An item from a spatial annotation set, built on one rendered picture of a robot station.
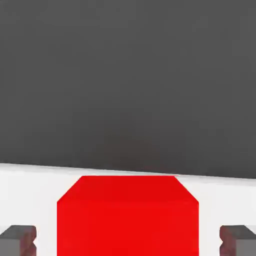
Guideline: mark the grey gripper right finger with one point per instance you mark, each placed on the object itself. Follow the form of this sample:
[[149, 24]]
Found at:
[[238, 240]]

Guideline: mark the small red cube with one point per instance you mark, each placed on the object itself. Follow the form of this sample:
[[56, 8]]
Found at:
[[128, 216]]

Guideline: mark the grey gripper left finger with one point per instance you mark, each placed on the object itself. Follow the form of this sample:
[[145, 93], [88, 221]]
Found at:
[[18, 240]]

